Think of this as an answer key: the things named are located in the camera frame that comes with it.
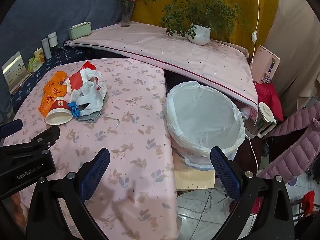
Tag pink white appliance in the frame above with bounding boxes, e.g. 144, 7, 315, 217
250, 45, 281, 85

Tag trash bin white plastic liner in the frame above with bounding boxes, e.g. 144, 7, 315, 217
166, 81, 246, 170

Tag red cloth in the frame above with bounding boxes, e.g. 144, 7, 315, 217
254, 81, 284, 123

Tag beige curtain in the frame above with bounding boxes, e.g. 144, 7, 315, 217
262, 0, 320, 110

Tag white jar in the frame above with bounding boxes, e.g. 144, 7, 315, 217
47, 32, 58, 48

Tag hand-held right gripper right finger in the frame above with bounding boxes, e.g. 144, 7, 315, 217
210, 146, 295, 240

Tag glass vase pink flowers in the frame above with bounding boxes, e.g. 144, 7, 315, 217
114, 0, 139, 27

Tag white glass electric kettle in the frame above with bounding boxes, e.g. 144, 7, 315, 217
244, 102, 277, 139

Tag orange wrapper white print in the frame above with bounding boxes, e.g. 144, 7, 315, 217
38, 85, 68, 117

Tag white cable with switch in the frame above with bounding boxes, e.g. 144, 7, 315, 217
247, 0, 262, 83

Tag grey cloth scrap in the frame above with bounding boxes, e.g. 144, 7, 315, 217
75, 111, 100, 123

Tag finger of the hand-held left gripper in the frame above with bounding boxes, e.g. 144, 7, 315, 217
0, 119, 23, 139
0, 125, 60, 158

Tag green ribboned packet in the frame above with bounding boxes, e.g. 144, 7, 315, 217
27, 57, 43, 73

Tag white tube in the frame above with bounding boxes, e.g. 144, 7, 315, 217
41, 38, 52, 58

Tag pink dotted tablecloth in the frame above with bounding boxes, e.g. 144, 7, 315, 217
64, 21, 259, 109

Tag green plant white pot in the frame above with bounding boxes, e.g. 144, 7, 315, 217
145, 0, 248, 46

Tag pale green tissue box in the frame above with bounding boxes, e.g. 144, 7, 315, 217
68, 22, 92, 40

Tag white plastic bag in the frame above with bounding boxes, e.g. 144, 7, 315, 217
71, 76, 108, 114

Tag paper cup red label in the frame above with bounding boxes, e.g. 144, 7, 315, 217
44, 99, 73, 125

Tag beige foam block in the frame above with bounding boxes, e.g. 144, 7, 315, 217
172, 152, 216, 190

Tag red paper bag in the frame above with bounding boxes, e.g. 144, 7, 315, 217
79, 61, 97, 72

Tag blue fabric backdrop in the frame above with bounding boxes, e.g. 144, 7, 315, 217
0, 0, 138, 100

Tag yellow orange box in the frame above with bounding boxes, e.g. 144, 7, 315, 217
33, 47, 45, 63

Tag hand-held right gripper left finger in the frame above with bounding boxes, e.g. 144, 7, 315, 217
26, 147, 118, 240

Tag white framed card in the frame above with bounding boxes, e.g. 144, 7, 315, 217
2, 51, 32, 94

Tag blue plastic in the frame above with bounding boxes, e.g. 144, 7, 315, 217
67, 102, 82, 118

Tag red and white paper packet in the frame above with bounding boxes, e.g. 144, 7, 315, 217
65, 70, 87, 92

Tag mustard yellow fabric backdrop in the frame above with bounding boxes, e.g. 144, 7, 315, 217
130, 0, 282, 53

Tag red plastic stool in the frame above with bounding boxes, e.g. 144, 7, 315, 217
250, 190, 315, 215

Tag pink down jacket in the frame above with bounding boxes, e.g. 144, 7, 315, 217
256, 102, 320, 184

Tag navy floral cloth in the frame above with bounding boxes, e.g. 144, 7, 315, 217
10, 45, 95, 105

